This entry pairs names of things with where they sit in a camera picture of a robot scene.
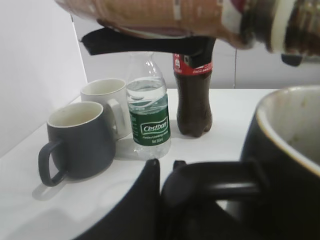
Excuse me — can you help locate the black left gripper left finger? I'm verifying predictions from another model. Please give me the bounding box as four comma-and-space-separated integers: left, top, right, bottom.
76, 158, 160, 240

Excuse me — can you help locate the brown Nescafe coffee bottle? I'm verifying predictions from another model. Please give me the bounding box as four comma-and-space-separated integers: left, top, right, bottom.
57, 0, 320, 57

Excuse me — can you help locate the dark grey ceramic mug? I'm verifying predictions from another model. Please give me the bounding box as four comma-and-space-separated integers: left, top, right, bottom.
38, 101, 116, 187

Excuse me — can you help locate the Cestbon water bottle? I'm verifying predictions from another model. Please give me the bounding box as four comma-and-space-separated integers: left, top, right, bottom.
126, 51, 171, 160

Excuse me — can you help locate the white ceramic mug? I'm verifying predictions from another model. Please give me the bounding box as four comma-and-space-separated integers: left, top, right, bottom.
80, 78, 132, 140

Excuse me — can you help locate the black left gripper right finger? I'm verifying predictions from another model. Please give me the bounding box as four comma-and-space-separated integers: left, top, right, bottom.
161, 160, 250, 240

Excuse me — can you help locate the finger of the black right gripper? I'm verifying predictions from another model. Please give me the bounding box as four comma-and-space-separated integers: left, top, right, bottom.
81, 27, 216, 69

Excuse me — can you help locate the Coca-Cola bottle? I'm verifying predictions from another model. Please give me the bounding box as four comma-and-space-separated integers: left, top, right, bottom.
172, 53, 213, 138

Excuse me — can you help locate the black ceramic mug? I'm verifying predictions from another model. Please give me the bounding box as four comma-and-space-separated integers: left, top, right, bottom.
162, 85, 320, 240

